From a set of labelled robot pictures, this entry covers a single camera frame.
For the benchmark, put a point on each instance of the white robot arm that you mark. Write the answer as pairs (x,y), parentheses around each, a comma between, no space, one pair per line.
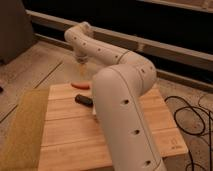
(116,90)

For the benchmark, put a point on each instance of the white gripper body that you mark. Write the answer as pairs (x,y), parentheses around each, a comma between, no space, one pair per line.
(81,59)

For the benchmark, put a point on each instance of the yellow cloth mat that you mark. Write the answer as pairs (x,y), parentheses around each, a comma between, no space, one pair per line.
(21,149)

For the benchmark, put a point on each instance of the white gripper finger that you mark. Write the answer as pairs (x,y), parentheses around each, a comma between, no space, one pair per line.
(83,68)

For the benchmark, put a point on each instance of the grey cabinet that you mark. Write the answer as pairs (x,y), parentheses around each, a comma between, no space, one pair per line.
(16,31)

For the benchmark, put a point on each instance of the orange red pepper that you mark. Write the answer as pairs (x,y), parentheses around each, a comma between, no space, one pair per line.
(82,86)

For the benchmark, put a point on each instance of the white metal rail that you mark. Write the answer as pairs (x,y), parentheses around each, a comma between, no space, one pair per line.
(170,52)

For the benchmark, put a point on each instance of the bamboo cutting board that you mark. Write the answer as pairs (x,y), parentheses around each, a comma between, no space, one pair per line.
(73,141)

